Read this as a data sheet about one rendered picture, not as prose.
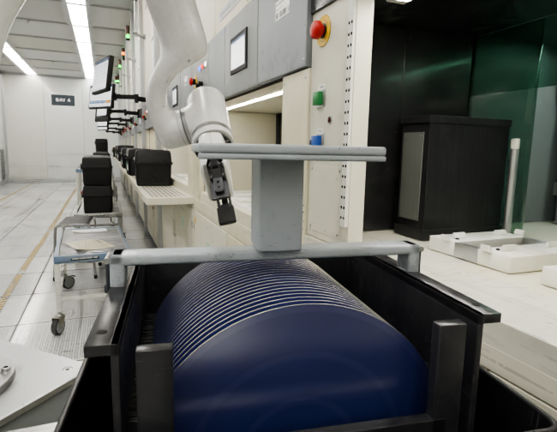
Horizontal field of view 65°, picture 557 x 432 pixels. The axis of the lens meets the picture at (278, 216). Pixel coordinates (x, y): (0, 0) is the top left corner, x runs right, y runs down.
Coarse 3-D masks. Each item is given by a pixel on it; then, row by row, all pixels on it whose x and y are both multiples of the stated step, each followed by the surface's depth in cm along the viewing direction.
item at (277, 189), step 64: (256, 192) 31; (128, 256) 30; (192, 256) 30; (256, 256) 32; (320, 256) 33; (384, 256) 40; (128, 320) 26; (448, 320) 26; (128, 384) 25; (448, 384) 26
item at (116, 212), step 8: (80, 208) 432; (112, 208) 438; (120, 208) 438; (96, 216) 405; (104, 216) 407; (112, 216) 410; (120, 216) 412; (104, 224) 490; (112, 224) 493; (120, 224) 415
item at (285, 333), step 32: (256, 320) 25; (288, 320) 26; (320, 320) 26; (352, 320) 27; (192, 352) 25; (224, 352) 25; (256, 352) 25; (288, 352) 26; (320, 352) 26; (352, 352) 27; (384, 352) 28; (416, 352) 28; (192, 384) 25; (224, 384) 25; (256, 384) 26; (288, 384) 26; (320, 384) 27; (352, 384) 27; (384, 384) 28; (416, 384) 29; (192, 416) 25; (224, 416) 26; (256, 416) 26; (288, 416) 27; (320, 416) 27; (352, 416) 28; (384, 416) 28
